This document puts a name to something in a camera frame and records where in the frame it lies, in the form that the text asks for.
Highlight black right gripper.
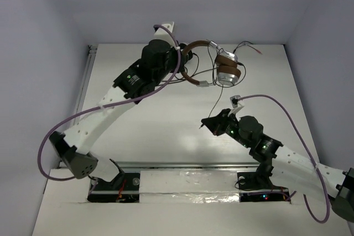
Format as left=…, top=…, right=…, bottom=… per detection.
left=202, top=108, right=251, bottom=148

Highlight brown silver headphones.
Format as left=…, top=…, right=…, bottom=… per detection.
left=181, top=40, right=241, bottom=86

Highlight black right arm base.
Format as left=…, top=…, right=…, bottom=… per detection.
left=235, top=170, right=292, bottom=203

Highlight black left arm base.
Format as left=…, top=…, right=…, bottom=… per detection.
left=87, top=159, right=140, bottom=203

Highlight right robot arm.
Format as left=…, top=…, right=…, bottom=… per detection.
left=201, top=109, right=353, bottom=222

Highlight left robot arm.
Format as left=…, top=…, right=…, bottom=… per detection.
left=47, top=39, right=192, bottom=188

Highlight white black headphones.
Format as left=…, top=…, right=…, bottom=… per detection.
left=185, top=51, right=194, bottom=62

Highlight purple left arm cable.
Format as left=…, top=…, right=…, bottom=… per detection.
left=38, top=24, right=183, bottom=182

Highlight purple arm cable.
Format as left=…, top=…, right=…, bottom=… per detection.
left=38, top=24, right=183, bottom=182
left=235, top=94, right=331, bottom=223

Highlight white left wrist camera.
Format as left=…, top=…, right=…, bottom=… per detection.
left=153, top=21, right=175, bottom=46

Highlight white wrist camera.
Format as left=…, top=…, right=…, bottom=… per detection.
left=153, top=21, right=175, bottom=46
left=228, top=95, right=244, bottom=116

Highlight black cable of white headphones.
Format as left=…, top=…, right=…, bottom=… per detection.
left=165, top=41, right=263, bottom=85

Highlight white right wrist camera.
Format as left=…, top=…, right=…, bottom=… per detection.
left=228, top=95, right=244, bottom=116

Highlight aluminium rail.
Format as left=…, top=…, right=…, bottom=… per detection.
left=116, top=161, right=259, bottom=169

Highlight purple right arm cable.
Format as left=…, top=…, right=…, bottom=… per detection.
left=235, top=94, right=331, bottom=223

